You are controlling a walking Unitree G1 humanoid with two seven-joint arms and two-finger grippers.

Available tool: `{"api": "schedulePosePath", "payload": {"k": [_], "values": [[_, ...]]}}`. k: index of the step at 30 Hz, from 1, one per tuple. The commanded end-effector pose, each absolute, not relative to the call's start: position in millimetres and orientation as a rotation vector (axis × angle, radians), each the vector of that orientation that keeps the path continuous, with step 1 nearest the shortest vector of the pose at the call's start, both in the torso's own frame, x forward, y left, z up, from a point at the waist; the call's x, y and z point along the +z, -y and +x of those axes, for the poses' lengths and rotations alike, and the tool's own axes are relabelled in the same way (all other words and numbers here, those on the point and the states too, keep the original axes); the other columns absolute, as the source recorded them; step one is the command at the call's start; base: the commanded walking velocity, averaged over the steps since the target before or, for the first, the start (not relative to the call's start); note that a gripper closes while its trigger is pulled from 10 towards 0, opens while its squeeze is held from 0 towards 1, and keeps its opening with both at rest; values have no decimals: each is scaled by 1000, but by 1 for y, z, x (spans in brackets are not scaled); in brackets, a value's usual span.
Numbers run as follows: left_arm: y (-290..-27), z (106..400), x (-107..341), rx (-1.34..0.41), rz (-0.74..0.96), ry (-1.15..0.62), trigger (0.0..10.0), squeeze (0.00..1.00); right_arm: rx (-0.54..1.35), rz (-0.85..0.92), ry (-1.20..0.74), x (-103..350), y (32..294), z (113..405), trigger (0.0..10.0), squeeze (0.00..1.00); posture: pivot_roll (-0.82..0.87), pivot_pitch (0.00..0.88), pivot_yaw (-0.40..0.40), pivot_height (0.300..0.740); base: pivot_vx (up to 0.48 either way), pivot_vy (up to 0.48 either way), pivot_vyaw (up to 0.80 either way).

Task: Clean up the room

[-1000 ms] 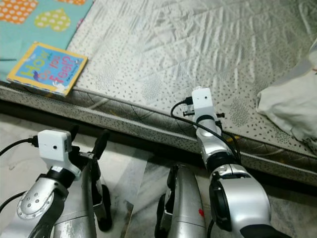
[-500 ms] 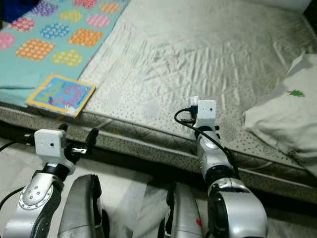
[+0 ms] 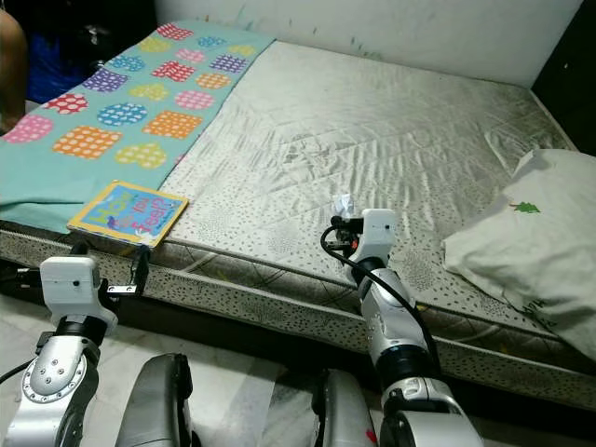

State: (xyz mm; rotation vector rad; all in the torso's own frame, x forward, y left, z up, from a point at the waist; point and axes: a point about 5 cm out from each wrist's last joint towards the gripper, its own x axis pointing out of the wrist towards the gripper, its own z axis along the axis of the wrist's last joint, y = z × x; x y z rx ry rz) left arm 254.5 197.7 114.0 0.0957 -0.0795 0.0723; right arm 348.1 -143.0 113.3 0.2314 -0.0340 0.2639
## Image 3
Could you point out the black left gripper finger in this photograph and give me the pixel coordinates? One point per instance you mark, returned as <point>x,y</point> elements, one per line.
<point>142,265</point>
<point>82,250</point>

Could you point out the white tissue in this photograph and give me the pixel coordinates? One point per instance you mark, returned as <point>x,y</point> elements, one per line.
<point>343,205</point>

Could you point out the colourful children's book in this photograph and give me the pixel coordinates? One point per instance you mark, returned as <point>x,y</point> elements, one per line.
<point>130,212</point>

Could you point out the white pillow with green tree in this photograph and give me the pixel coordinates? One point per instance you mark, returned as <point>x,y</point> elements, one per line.
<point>531,251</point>

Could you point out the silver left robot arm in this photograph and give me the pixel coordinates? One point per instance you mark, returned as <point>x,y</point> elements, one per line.
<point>56,382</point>

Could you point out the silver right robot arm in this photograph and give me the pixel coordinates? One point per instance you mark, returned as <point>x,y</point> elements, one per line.
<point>391,326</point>

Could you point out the teal polka-dot patch blanket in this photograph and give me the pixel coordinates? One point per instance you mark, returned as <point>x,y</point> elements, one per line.
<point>47,177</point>

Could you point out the white quilted mattress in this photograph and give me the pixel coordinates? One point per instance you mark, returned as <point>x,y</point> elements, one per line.
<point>335,130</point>

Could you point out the grey left robot leg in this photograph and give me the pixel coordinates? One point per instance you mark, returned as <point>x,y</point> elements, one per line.
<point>158,400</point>

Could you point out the grey robot leg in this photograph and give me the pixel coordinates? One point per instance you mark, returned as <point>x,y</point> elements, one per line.
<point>340,414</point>
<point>158,400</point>

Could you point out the grey right robot leg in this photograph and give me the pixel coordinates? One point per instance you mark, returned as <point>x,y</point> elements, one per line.
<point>340,414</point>

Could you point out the dark blue cloth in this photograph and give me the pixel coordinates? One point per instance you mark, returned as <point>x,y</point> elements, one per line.
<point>56,73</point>

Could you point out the person's bare leg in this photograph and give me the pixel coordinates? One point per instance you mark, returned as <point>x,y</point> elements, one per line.
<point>9,65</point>

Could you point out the black tufted headboard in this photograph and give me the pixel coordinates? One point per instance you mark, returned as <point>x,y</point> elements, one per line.
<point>568,74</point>

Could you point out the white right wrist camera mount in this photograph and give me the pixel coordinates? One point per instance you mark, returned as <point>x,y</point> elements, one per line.
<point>380,233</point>

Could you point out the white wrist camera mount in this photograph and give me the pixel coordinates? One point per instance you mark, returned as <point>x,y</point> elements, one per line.
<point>380,233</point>
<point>70,289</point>

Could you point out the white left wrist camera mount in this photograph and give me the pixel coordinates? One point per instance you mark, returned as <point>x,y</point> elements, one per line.
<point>70,289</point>

